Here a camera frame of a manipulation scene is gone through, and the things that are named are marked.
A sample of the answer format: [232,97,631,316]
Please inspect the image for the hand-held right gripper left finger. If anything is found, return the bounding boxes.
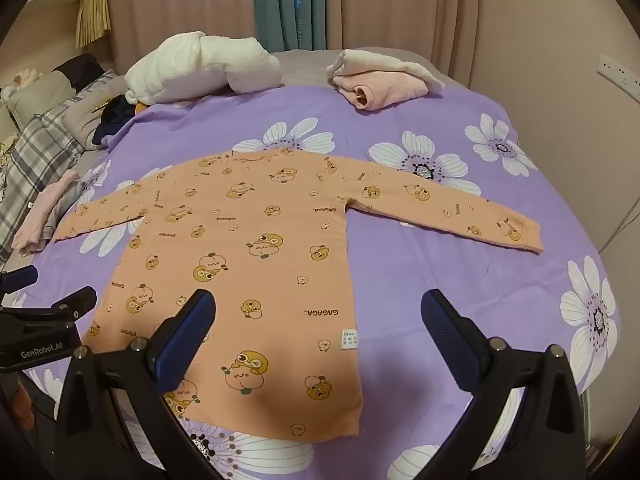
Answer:
[54,288,223,480]

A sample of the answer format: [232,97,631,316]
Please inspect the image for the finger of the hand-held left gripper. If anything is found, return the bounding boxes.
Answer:
[0,265,40,293]
[46,286,98,322]

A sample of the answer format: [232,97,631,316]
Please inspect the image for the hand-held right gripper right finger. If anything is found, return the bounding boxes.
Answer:
[421,288,588,480]

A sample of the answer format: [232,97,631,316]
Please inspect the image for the orange cartoon print shirt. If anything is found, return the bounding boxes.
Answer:
[52,147,545,436]

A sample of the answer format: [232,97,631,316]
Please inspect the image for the dark clothes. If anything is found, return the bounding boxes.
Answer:
[91,94,147,150]

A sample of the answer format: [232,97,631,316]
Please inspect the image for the purple floral bedsheet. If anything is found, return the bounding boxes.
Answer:
[10,82,623,480]

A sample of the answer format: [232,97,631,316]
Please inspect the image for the light pink cloth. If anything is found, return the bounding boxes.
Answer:
[12,168,83,254]

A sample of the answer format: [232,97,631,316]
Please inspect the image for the grey pillow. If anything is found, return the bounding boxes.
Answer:
[4,67,77,132]

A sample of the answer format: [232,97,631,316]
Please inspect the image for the cream plush pillow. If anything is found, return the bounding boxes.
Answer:
[123,31,282,107]

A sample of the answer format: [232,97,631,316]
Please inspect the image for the pink fleece-lined folded garment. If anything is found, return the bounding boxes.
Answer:
[326,48,446,111]

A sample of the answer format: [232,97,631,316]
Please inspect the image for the yellow fringed hanging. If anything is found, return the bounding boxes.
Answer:
[75,0,112,50]

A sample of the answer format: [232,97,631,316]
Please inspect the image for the teal curtain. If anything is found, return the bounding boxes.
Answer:
[252,0,332,54]

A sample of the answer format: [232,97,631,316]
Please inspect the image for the white wall socket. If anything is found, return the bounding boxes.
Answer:
[597,53,640,101]

